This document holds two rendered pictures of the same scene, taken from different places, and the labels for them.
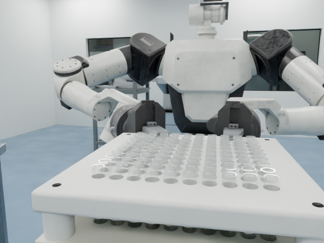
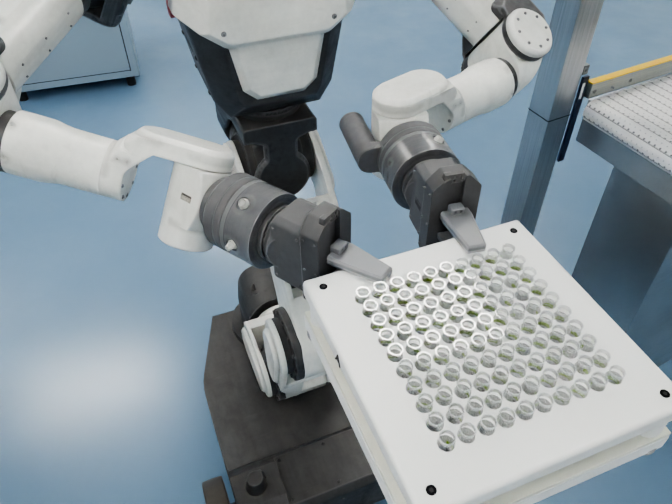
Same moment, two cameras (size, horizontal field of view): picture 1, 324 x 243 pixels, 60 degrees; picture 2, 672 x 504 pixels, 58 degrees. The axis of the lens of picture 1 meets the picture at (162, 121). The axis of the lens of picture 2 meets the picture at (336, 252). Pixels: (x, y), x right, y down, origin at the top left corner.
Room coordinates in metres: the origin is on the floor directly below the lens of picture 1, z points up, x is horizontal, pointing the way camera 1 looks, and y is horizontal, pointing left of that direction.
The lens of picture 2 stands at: (0.11, 0.25, 1.50)
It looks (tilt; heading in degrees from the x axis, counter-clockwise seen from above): 43 degrees down; 327
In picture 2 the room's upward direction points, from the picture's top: straight up
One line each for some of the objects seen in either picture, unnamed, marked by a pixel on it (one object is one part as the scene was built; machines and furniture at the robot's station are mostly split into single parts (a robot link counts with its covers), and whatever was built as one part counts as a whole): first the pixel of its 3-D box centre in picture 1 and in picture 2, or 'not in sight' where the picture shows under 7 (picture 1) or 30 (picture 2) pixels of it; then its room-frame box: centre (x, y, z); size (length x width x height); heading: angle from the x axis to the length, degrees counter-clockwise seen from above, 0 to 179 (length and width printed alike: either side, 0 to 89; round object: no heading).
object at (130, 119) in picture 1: (139, 130); (288, 239); (0.53, 0.04, 1.07); 0.12 x 0.10 x 0.13; 21
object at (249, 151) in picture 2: not in sight; (270, 154); (0.97, -0.15, 0.86); 0.14 x 0.13 x 0.12; 79
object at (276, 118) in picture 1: (254, 116); (414, 112); (0.65, -0.22, 1.08); 0.13 x 0.07 x 0.09; 98
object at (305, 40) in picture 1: (278, 61); not in sight; (5.46, -2.22, 1.43); 1.38 x 0.01 x 1.16; 75
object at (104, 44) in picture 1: (115, 63); not in sight; (6.33, 1.03, 1.43); 1.32 x 0.01 x 1.11; 75
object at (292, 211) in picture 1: (188, 164); (478, 342); (0.32, -0.03, 1.07); 0.25 x 0.24 x 0.02; 79
